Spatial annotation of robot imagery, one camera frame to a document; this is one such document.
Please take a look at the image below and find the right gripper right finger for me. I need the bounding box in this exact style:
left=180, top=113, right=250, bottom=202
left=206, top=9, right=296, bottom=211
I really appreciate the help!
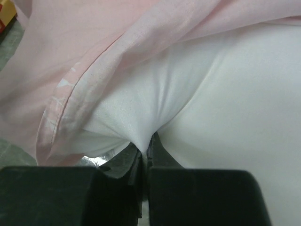
left=147, top=133, right=271, bottom=226

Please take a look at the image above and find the yellow cartoon car pillow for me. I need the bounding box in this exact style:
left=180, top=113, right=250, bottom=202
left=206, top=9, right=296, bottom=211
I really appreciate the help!
left=0, top=0, right=16, bottom=33

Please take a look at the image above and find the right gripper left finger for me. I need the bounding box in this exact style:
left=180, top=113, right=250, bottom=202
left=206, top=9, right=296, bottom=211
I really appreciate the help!
left=0, top=144, right=143, bottom=226

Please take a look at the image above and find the white pillow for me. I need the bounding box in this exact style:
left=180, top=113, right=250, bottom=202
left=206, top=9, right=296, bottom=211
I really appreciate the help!
left=79, top=15, right=301, bottom=172

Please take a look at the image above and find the pink purple Elsa pillowcase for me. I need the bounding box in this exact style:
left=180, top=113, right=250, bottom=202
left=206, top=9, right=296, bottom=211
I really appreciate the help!
left=0, top=0, right=301, bottom=166

